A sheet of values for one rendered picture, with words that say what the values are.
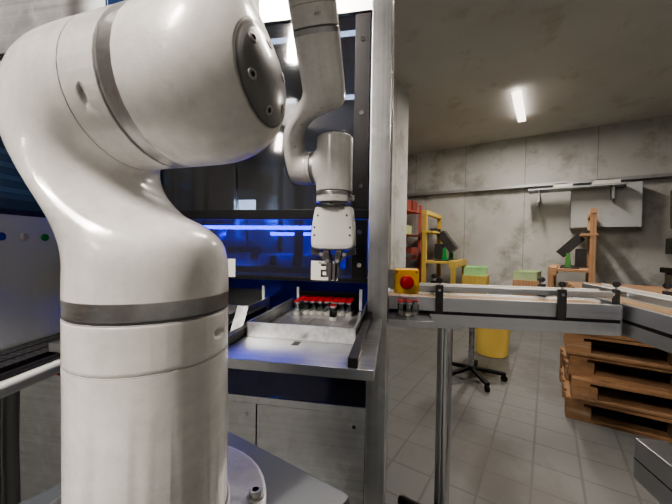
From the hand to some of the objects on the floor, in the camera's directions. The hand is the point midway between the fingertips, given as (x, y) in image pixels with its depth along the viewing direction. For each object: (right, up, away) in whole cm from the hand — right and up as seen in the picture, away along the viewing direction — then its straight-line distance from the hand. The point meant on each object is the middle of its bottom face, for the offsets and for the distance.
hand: (332, 271), depth 74 cm
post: (+12, -103, +26) cm, 107 cm away
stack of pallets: (+219, -104, +134) cm, 277 cm away
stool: (+115, -101, +193) cm, 246 cm away
